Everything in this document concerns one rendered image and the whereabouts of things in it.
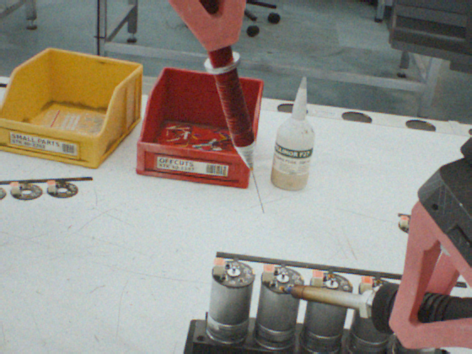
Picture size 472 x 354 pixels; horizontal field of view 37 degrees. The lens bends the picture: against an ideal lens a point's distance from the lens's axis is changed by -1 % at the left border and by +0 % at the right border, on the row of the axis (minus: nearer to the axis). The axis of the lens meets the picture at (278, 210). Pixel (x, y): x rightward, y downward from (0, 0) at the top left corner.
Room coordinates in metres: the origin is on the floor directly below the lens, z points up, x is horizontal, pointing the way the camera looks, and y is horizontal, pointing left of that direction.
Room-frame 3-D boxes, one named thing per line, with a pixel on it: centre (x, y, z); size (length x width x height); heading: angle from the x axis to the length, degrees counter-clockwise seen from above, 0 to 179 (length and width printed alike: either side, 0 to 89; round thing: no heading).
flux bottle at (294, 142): (0.57, -0.01, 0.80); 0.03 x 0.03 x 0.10
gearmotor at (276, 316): (0.33, -0.01, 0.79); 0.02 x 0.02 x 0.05
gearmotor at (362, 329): (0.33, -0.06, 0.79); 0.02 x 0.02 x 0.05
